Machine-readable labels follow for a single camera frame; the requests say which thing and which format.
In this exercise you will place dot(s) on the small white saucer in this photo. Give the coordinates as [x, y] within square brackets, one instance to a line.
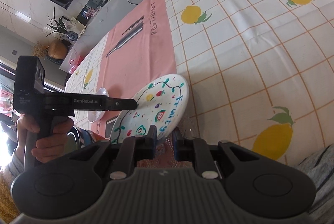
[96, 113]

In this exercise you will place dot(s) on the white fruity painted plate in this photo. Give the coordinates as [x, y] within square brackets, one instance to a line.
[161, 103]

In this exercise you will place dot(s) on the orange steel bowl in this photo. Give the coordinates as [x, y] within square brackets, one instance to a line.
[78, 138]

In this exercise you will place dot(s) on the pink storage box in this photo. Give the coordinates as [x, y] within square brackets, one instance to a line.
[74, 63]

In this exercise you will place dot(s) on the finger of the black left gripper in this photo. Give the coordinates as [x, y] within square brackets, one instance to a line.
[120, 104]

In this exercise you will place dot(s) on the dried yellow flowers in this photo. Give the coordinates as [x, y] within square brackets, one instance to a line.
[40, 50]

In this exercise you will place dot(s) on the brown round vase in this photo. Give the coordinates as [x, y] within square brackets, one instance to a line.
[57, 50]

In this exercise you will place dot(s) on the person left hand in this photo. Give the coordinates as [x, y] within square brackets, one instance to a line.
[46, 149]

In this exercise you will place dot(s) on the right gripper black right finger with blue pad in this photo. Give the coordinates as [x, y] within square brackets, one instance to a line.
[196, 151]

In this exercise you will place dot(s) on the striped grey clothing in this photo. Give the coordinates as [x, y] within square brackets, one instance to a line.
[319, 167]

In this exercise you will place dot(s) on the pink restaurant placemat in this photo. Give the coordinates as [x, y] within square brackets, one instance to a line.
[138, 50]

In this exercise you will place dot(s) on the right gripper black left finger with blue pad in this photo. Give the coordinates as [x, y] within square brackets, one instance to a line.
[133, 149]

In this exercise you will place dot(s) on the white lemon grid tablecloth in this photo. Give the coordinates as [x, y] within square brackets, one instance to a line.
[260, 72]

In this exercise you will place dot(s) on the clear glass patterned plate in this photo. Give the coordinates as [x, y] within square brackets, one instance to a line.
[164, 157]

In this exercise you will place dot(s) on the blue vase green plant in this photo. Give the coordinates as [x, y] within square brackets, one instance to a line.
[58, 26]

